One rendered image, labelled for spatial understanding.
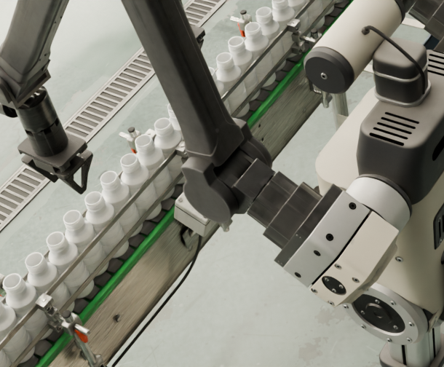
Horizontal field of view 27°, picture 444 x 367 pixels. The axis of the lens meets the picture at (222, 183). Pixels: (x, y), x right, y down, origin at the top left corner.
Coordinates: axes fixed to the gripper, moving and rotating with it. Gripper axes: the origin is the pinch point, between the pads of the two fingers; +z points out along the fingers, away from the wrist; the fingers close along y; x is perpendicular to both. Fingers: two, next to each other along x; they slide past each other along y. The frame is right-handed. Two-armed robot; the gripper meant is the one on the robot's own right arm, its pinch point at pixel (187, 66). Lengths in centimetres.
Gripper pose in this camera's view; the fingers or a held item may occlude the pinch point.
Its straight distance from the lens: 196.4
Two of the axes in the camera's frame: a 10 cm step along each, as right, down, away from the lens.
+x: -5.7, 6.7, -4.8
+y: -8.0, -2.9, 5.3
